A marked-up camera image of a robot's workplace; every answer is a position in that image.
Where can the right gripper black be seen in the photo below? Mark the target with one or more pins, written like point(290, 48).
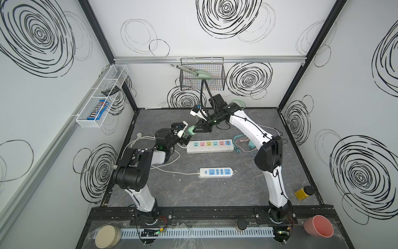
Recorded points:
point(207, 121)

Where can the green charger plug with cable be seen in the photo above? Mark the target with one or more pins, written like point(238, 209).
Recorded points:
point(188, 133)

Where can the large multicolour power strip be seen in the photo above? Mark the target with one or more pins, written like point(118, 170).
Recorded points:
point(209, 146)

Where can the small blue white power strip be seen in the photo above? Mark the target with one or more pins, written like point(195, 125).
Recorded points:
point(216, 172)

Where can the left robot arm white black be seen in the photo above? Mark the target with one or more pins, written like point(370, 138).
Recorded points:
point(133, 170)

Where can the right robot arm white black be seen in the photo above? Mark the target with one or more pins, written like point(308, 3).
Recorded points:
point(269, 157)

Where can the teal charger plug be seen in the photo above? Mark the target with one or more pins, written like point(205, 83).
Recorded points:
point(251, 145)

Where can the green kitchen tongs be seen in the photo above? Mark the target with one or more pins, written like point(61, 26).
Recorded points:
point(198, 73)

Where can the black remote control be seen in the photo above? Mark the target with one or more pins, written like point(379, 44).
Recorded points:
point(111, 91)

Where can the blue candy packet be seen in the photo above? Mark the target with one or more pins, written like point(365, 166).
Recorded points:
point(99, 109)

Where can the black round knob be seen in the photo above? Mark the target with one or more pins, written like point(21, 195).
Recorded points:
point(241, 225)

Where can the round beige lid container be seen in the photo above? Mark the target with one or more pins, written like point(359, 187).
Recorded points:
point(108, 237)

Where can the yellow jar black lid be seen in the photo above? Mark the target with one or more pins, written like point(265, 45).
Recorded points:
point(304, 193)

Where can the pink plastic cup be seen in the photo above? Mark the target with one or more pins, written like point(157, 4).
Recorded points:
point(319, 226)

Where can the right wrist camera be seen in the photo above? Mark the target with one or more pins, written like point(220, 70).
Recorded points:
point(196, 112)

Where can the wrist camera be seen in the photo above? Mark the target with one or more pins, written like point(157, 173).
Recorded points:
point(196, 112)
point(181, 127)

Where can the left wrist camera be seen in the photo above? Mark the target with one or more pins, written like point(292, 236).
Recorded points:
point(181, 127)

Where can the black wire basket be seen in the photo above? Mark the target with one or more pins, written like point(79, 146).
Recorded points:
point(195, 69)

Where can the black front rail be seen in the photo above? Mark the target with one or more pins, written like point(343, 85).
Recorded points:
point(260, 214)

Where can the white wire shelf basket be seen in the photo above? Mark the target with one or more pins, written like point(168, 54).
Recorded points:
point(112, 75)

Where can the white slotted cable duct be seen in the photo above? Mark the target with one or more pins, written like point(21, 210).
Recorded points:
point(202, 233)

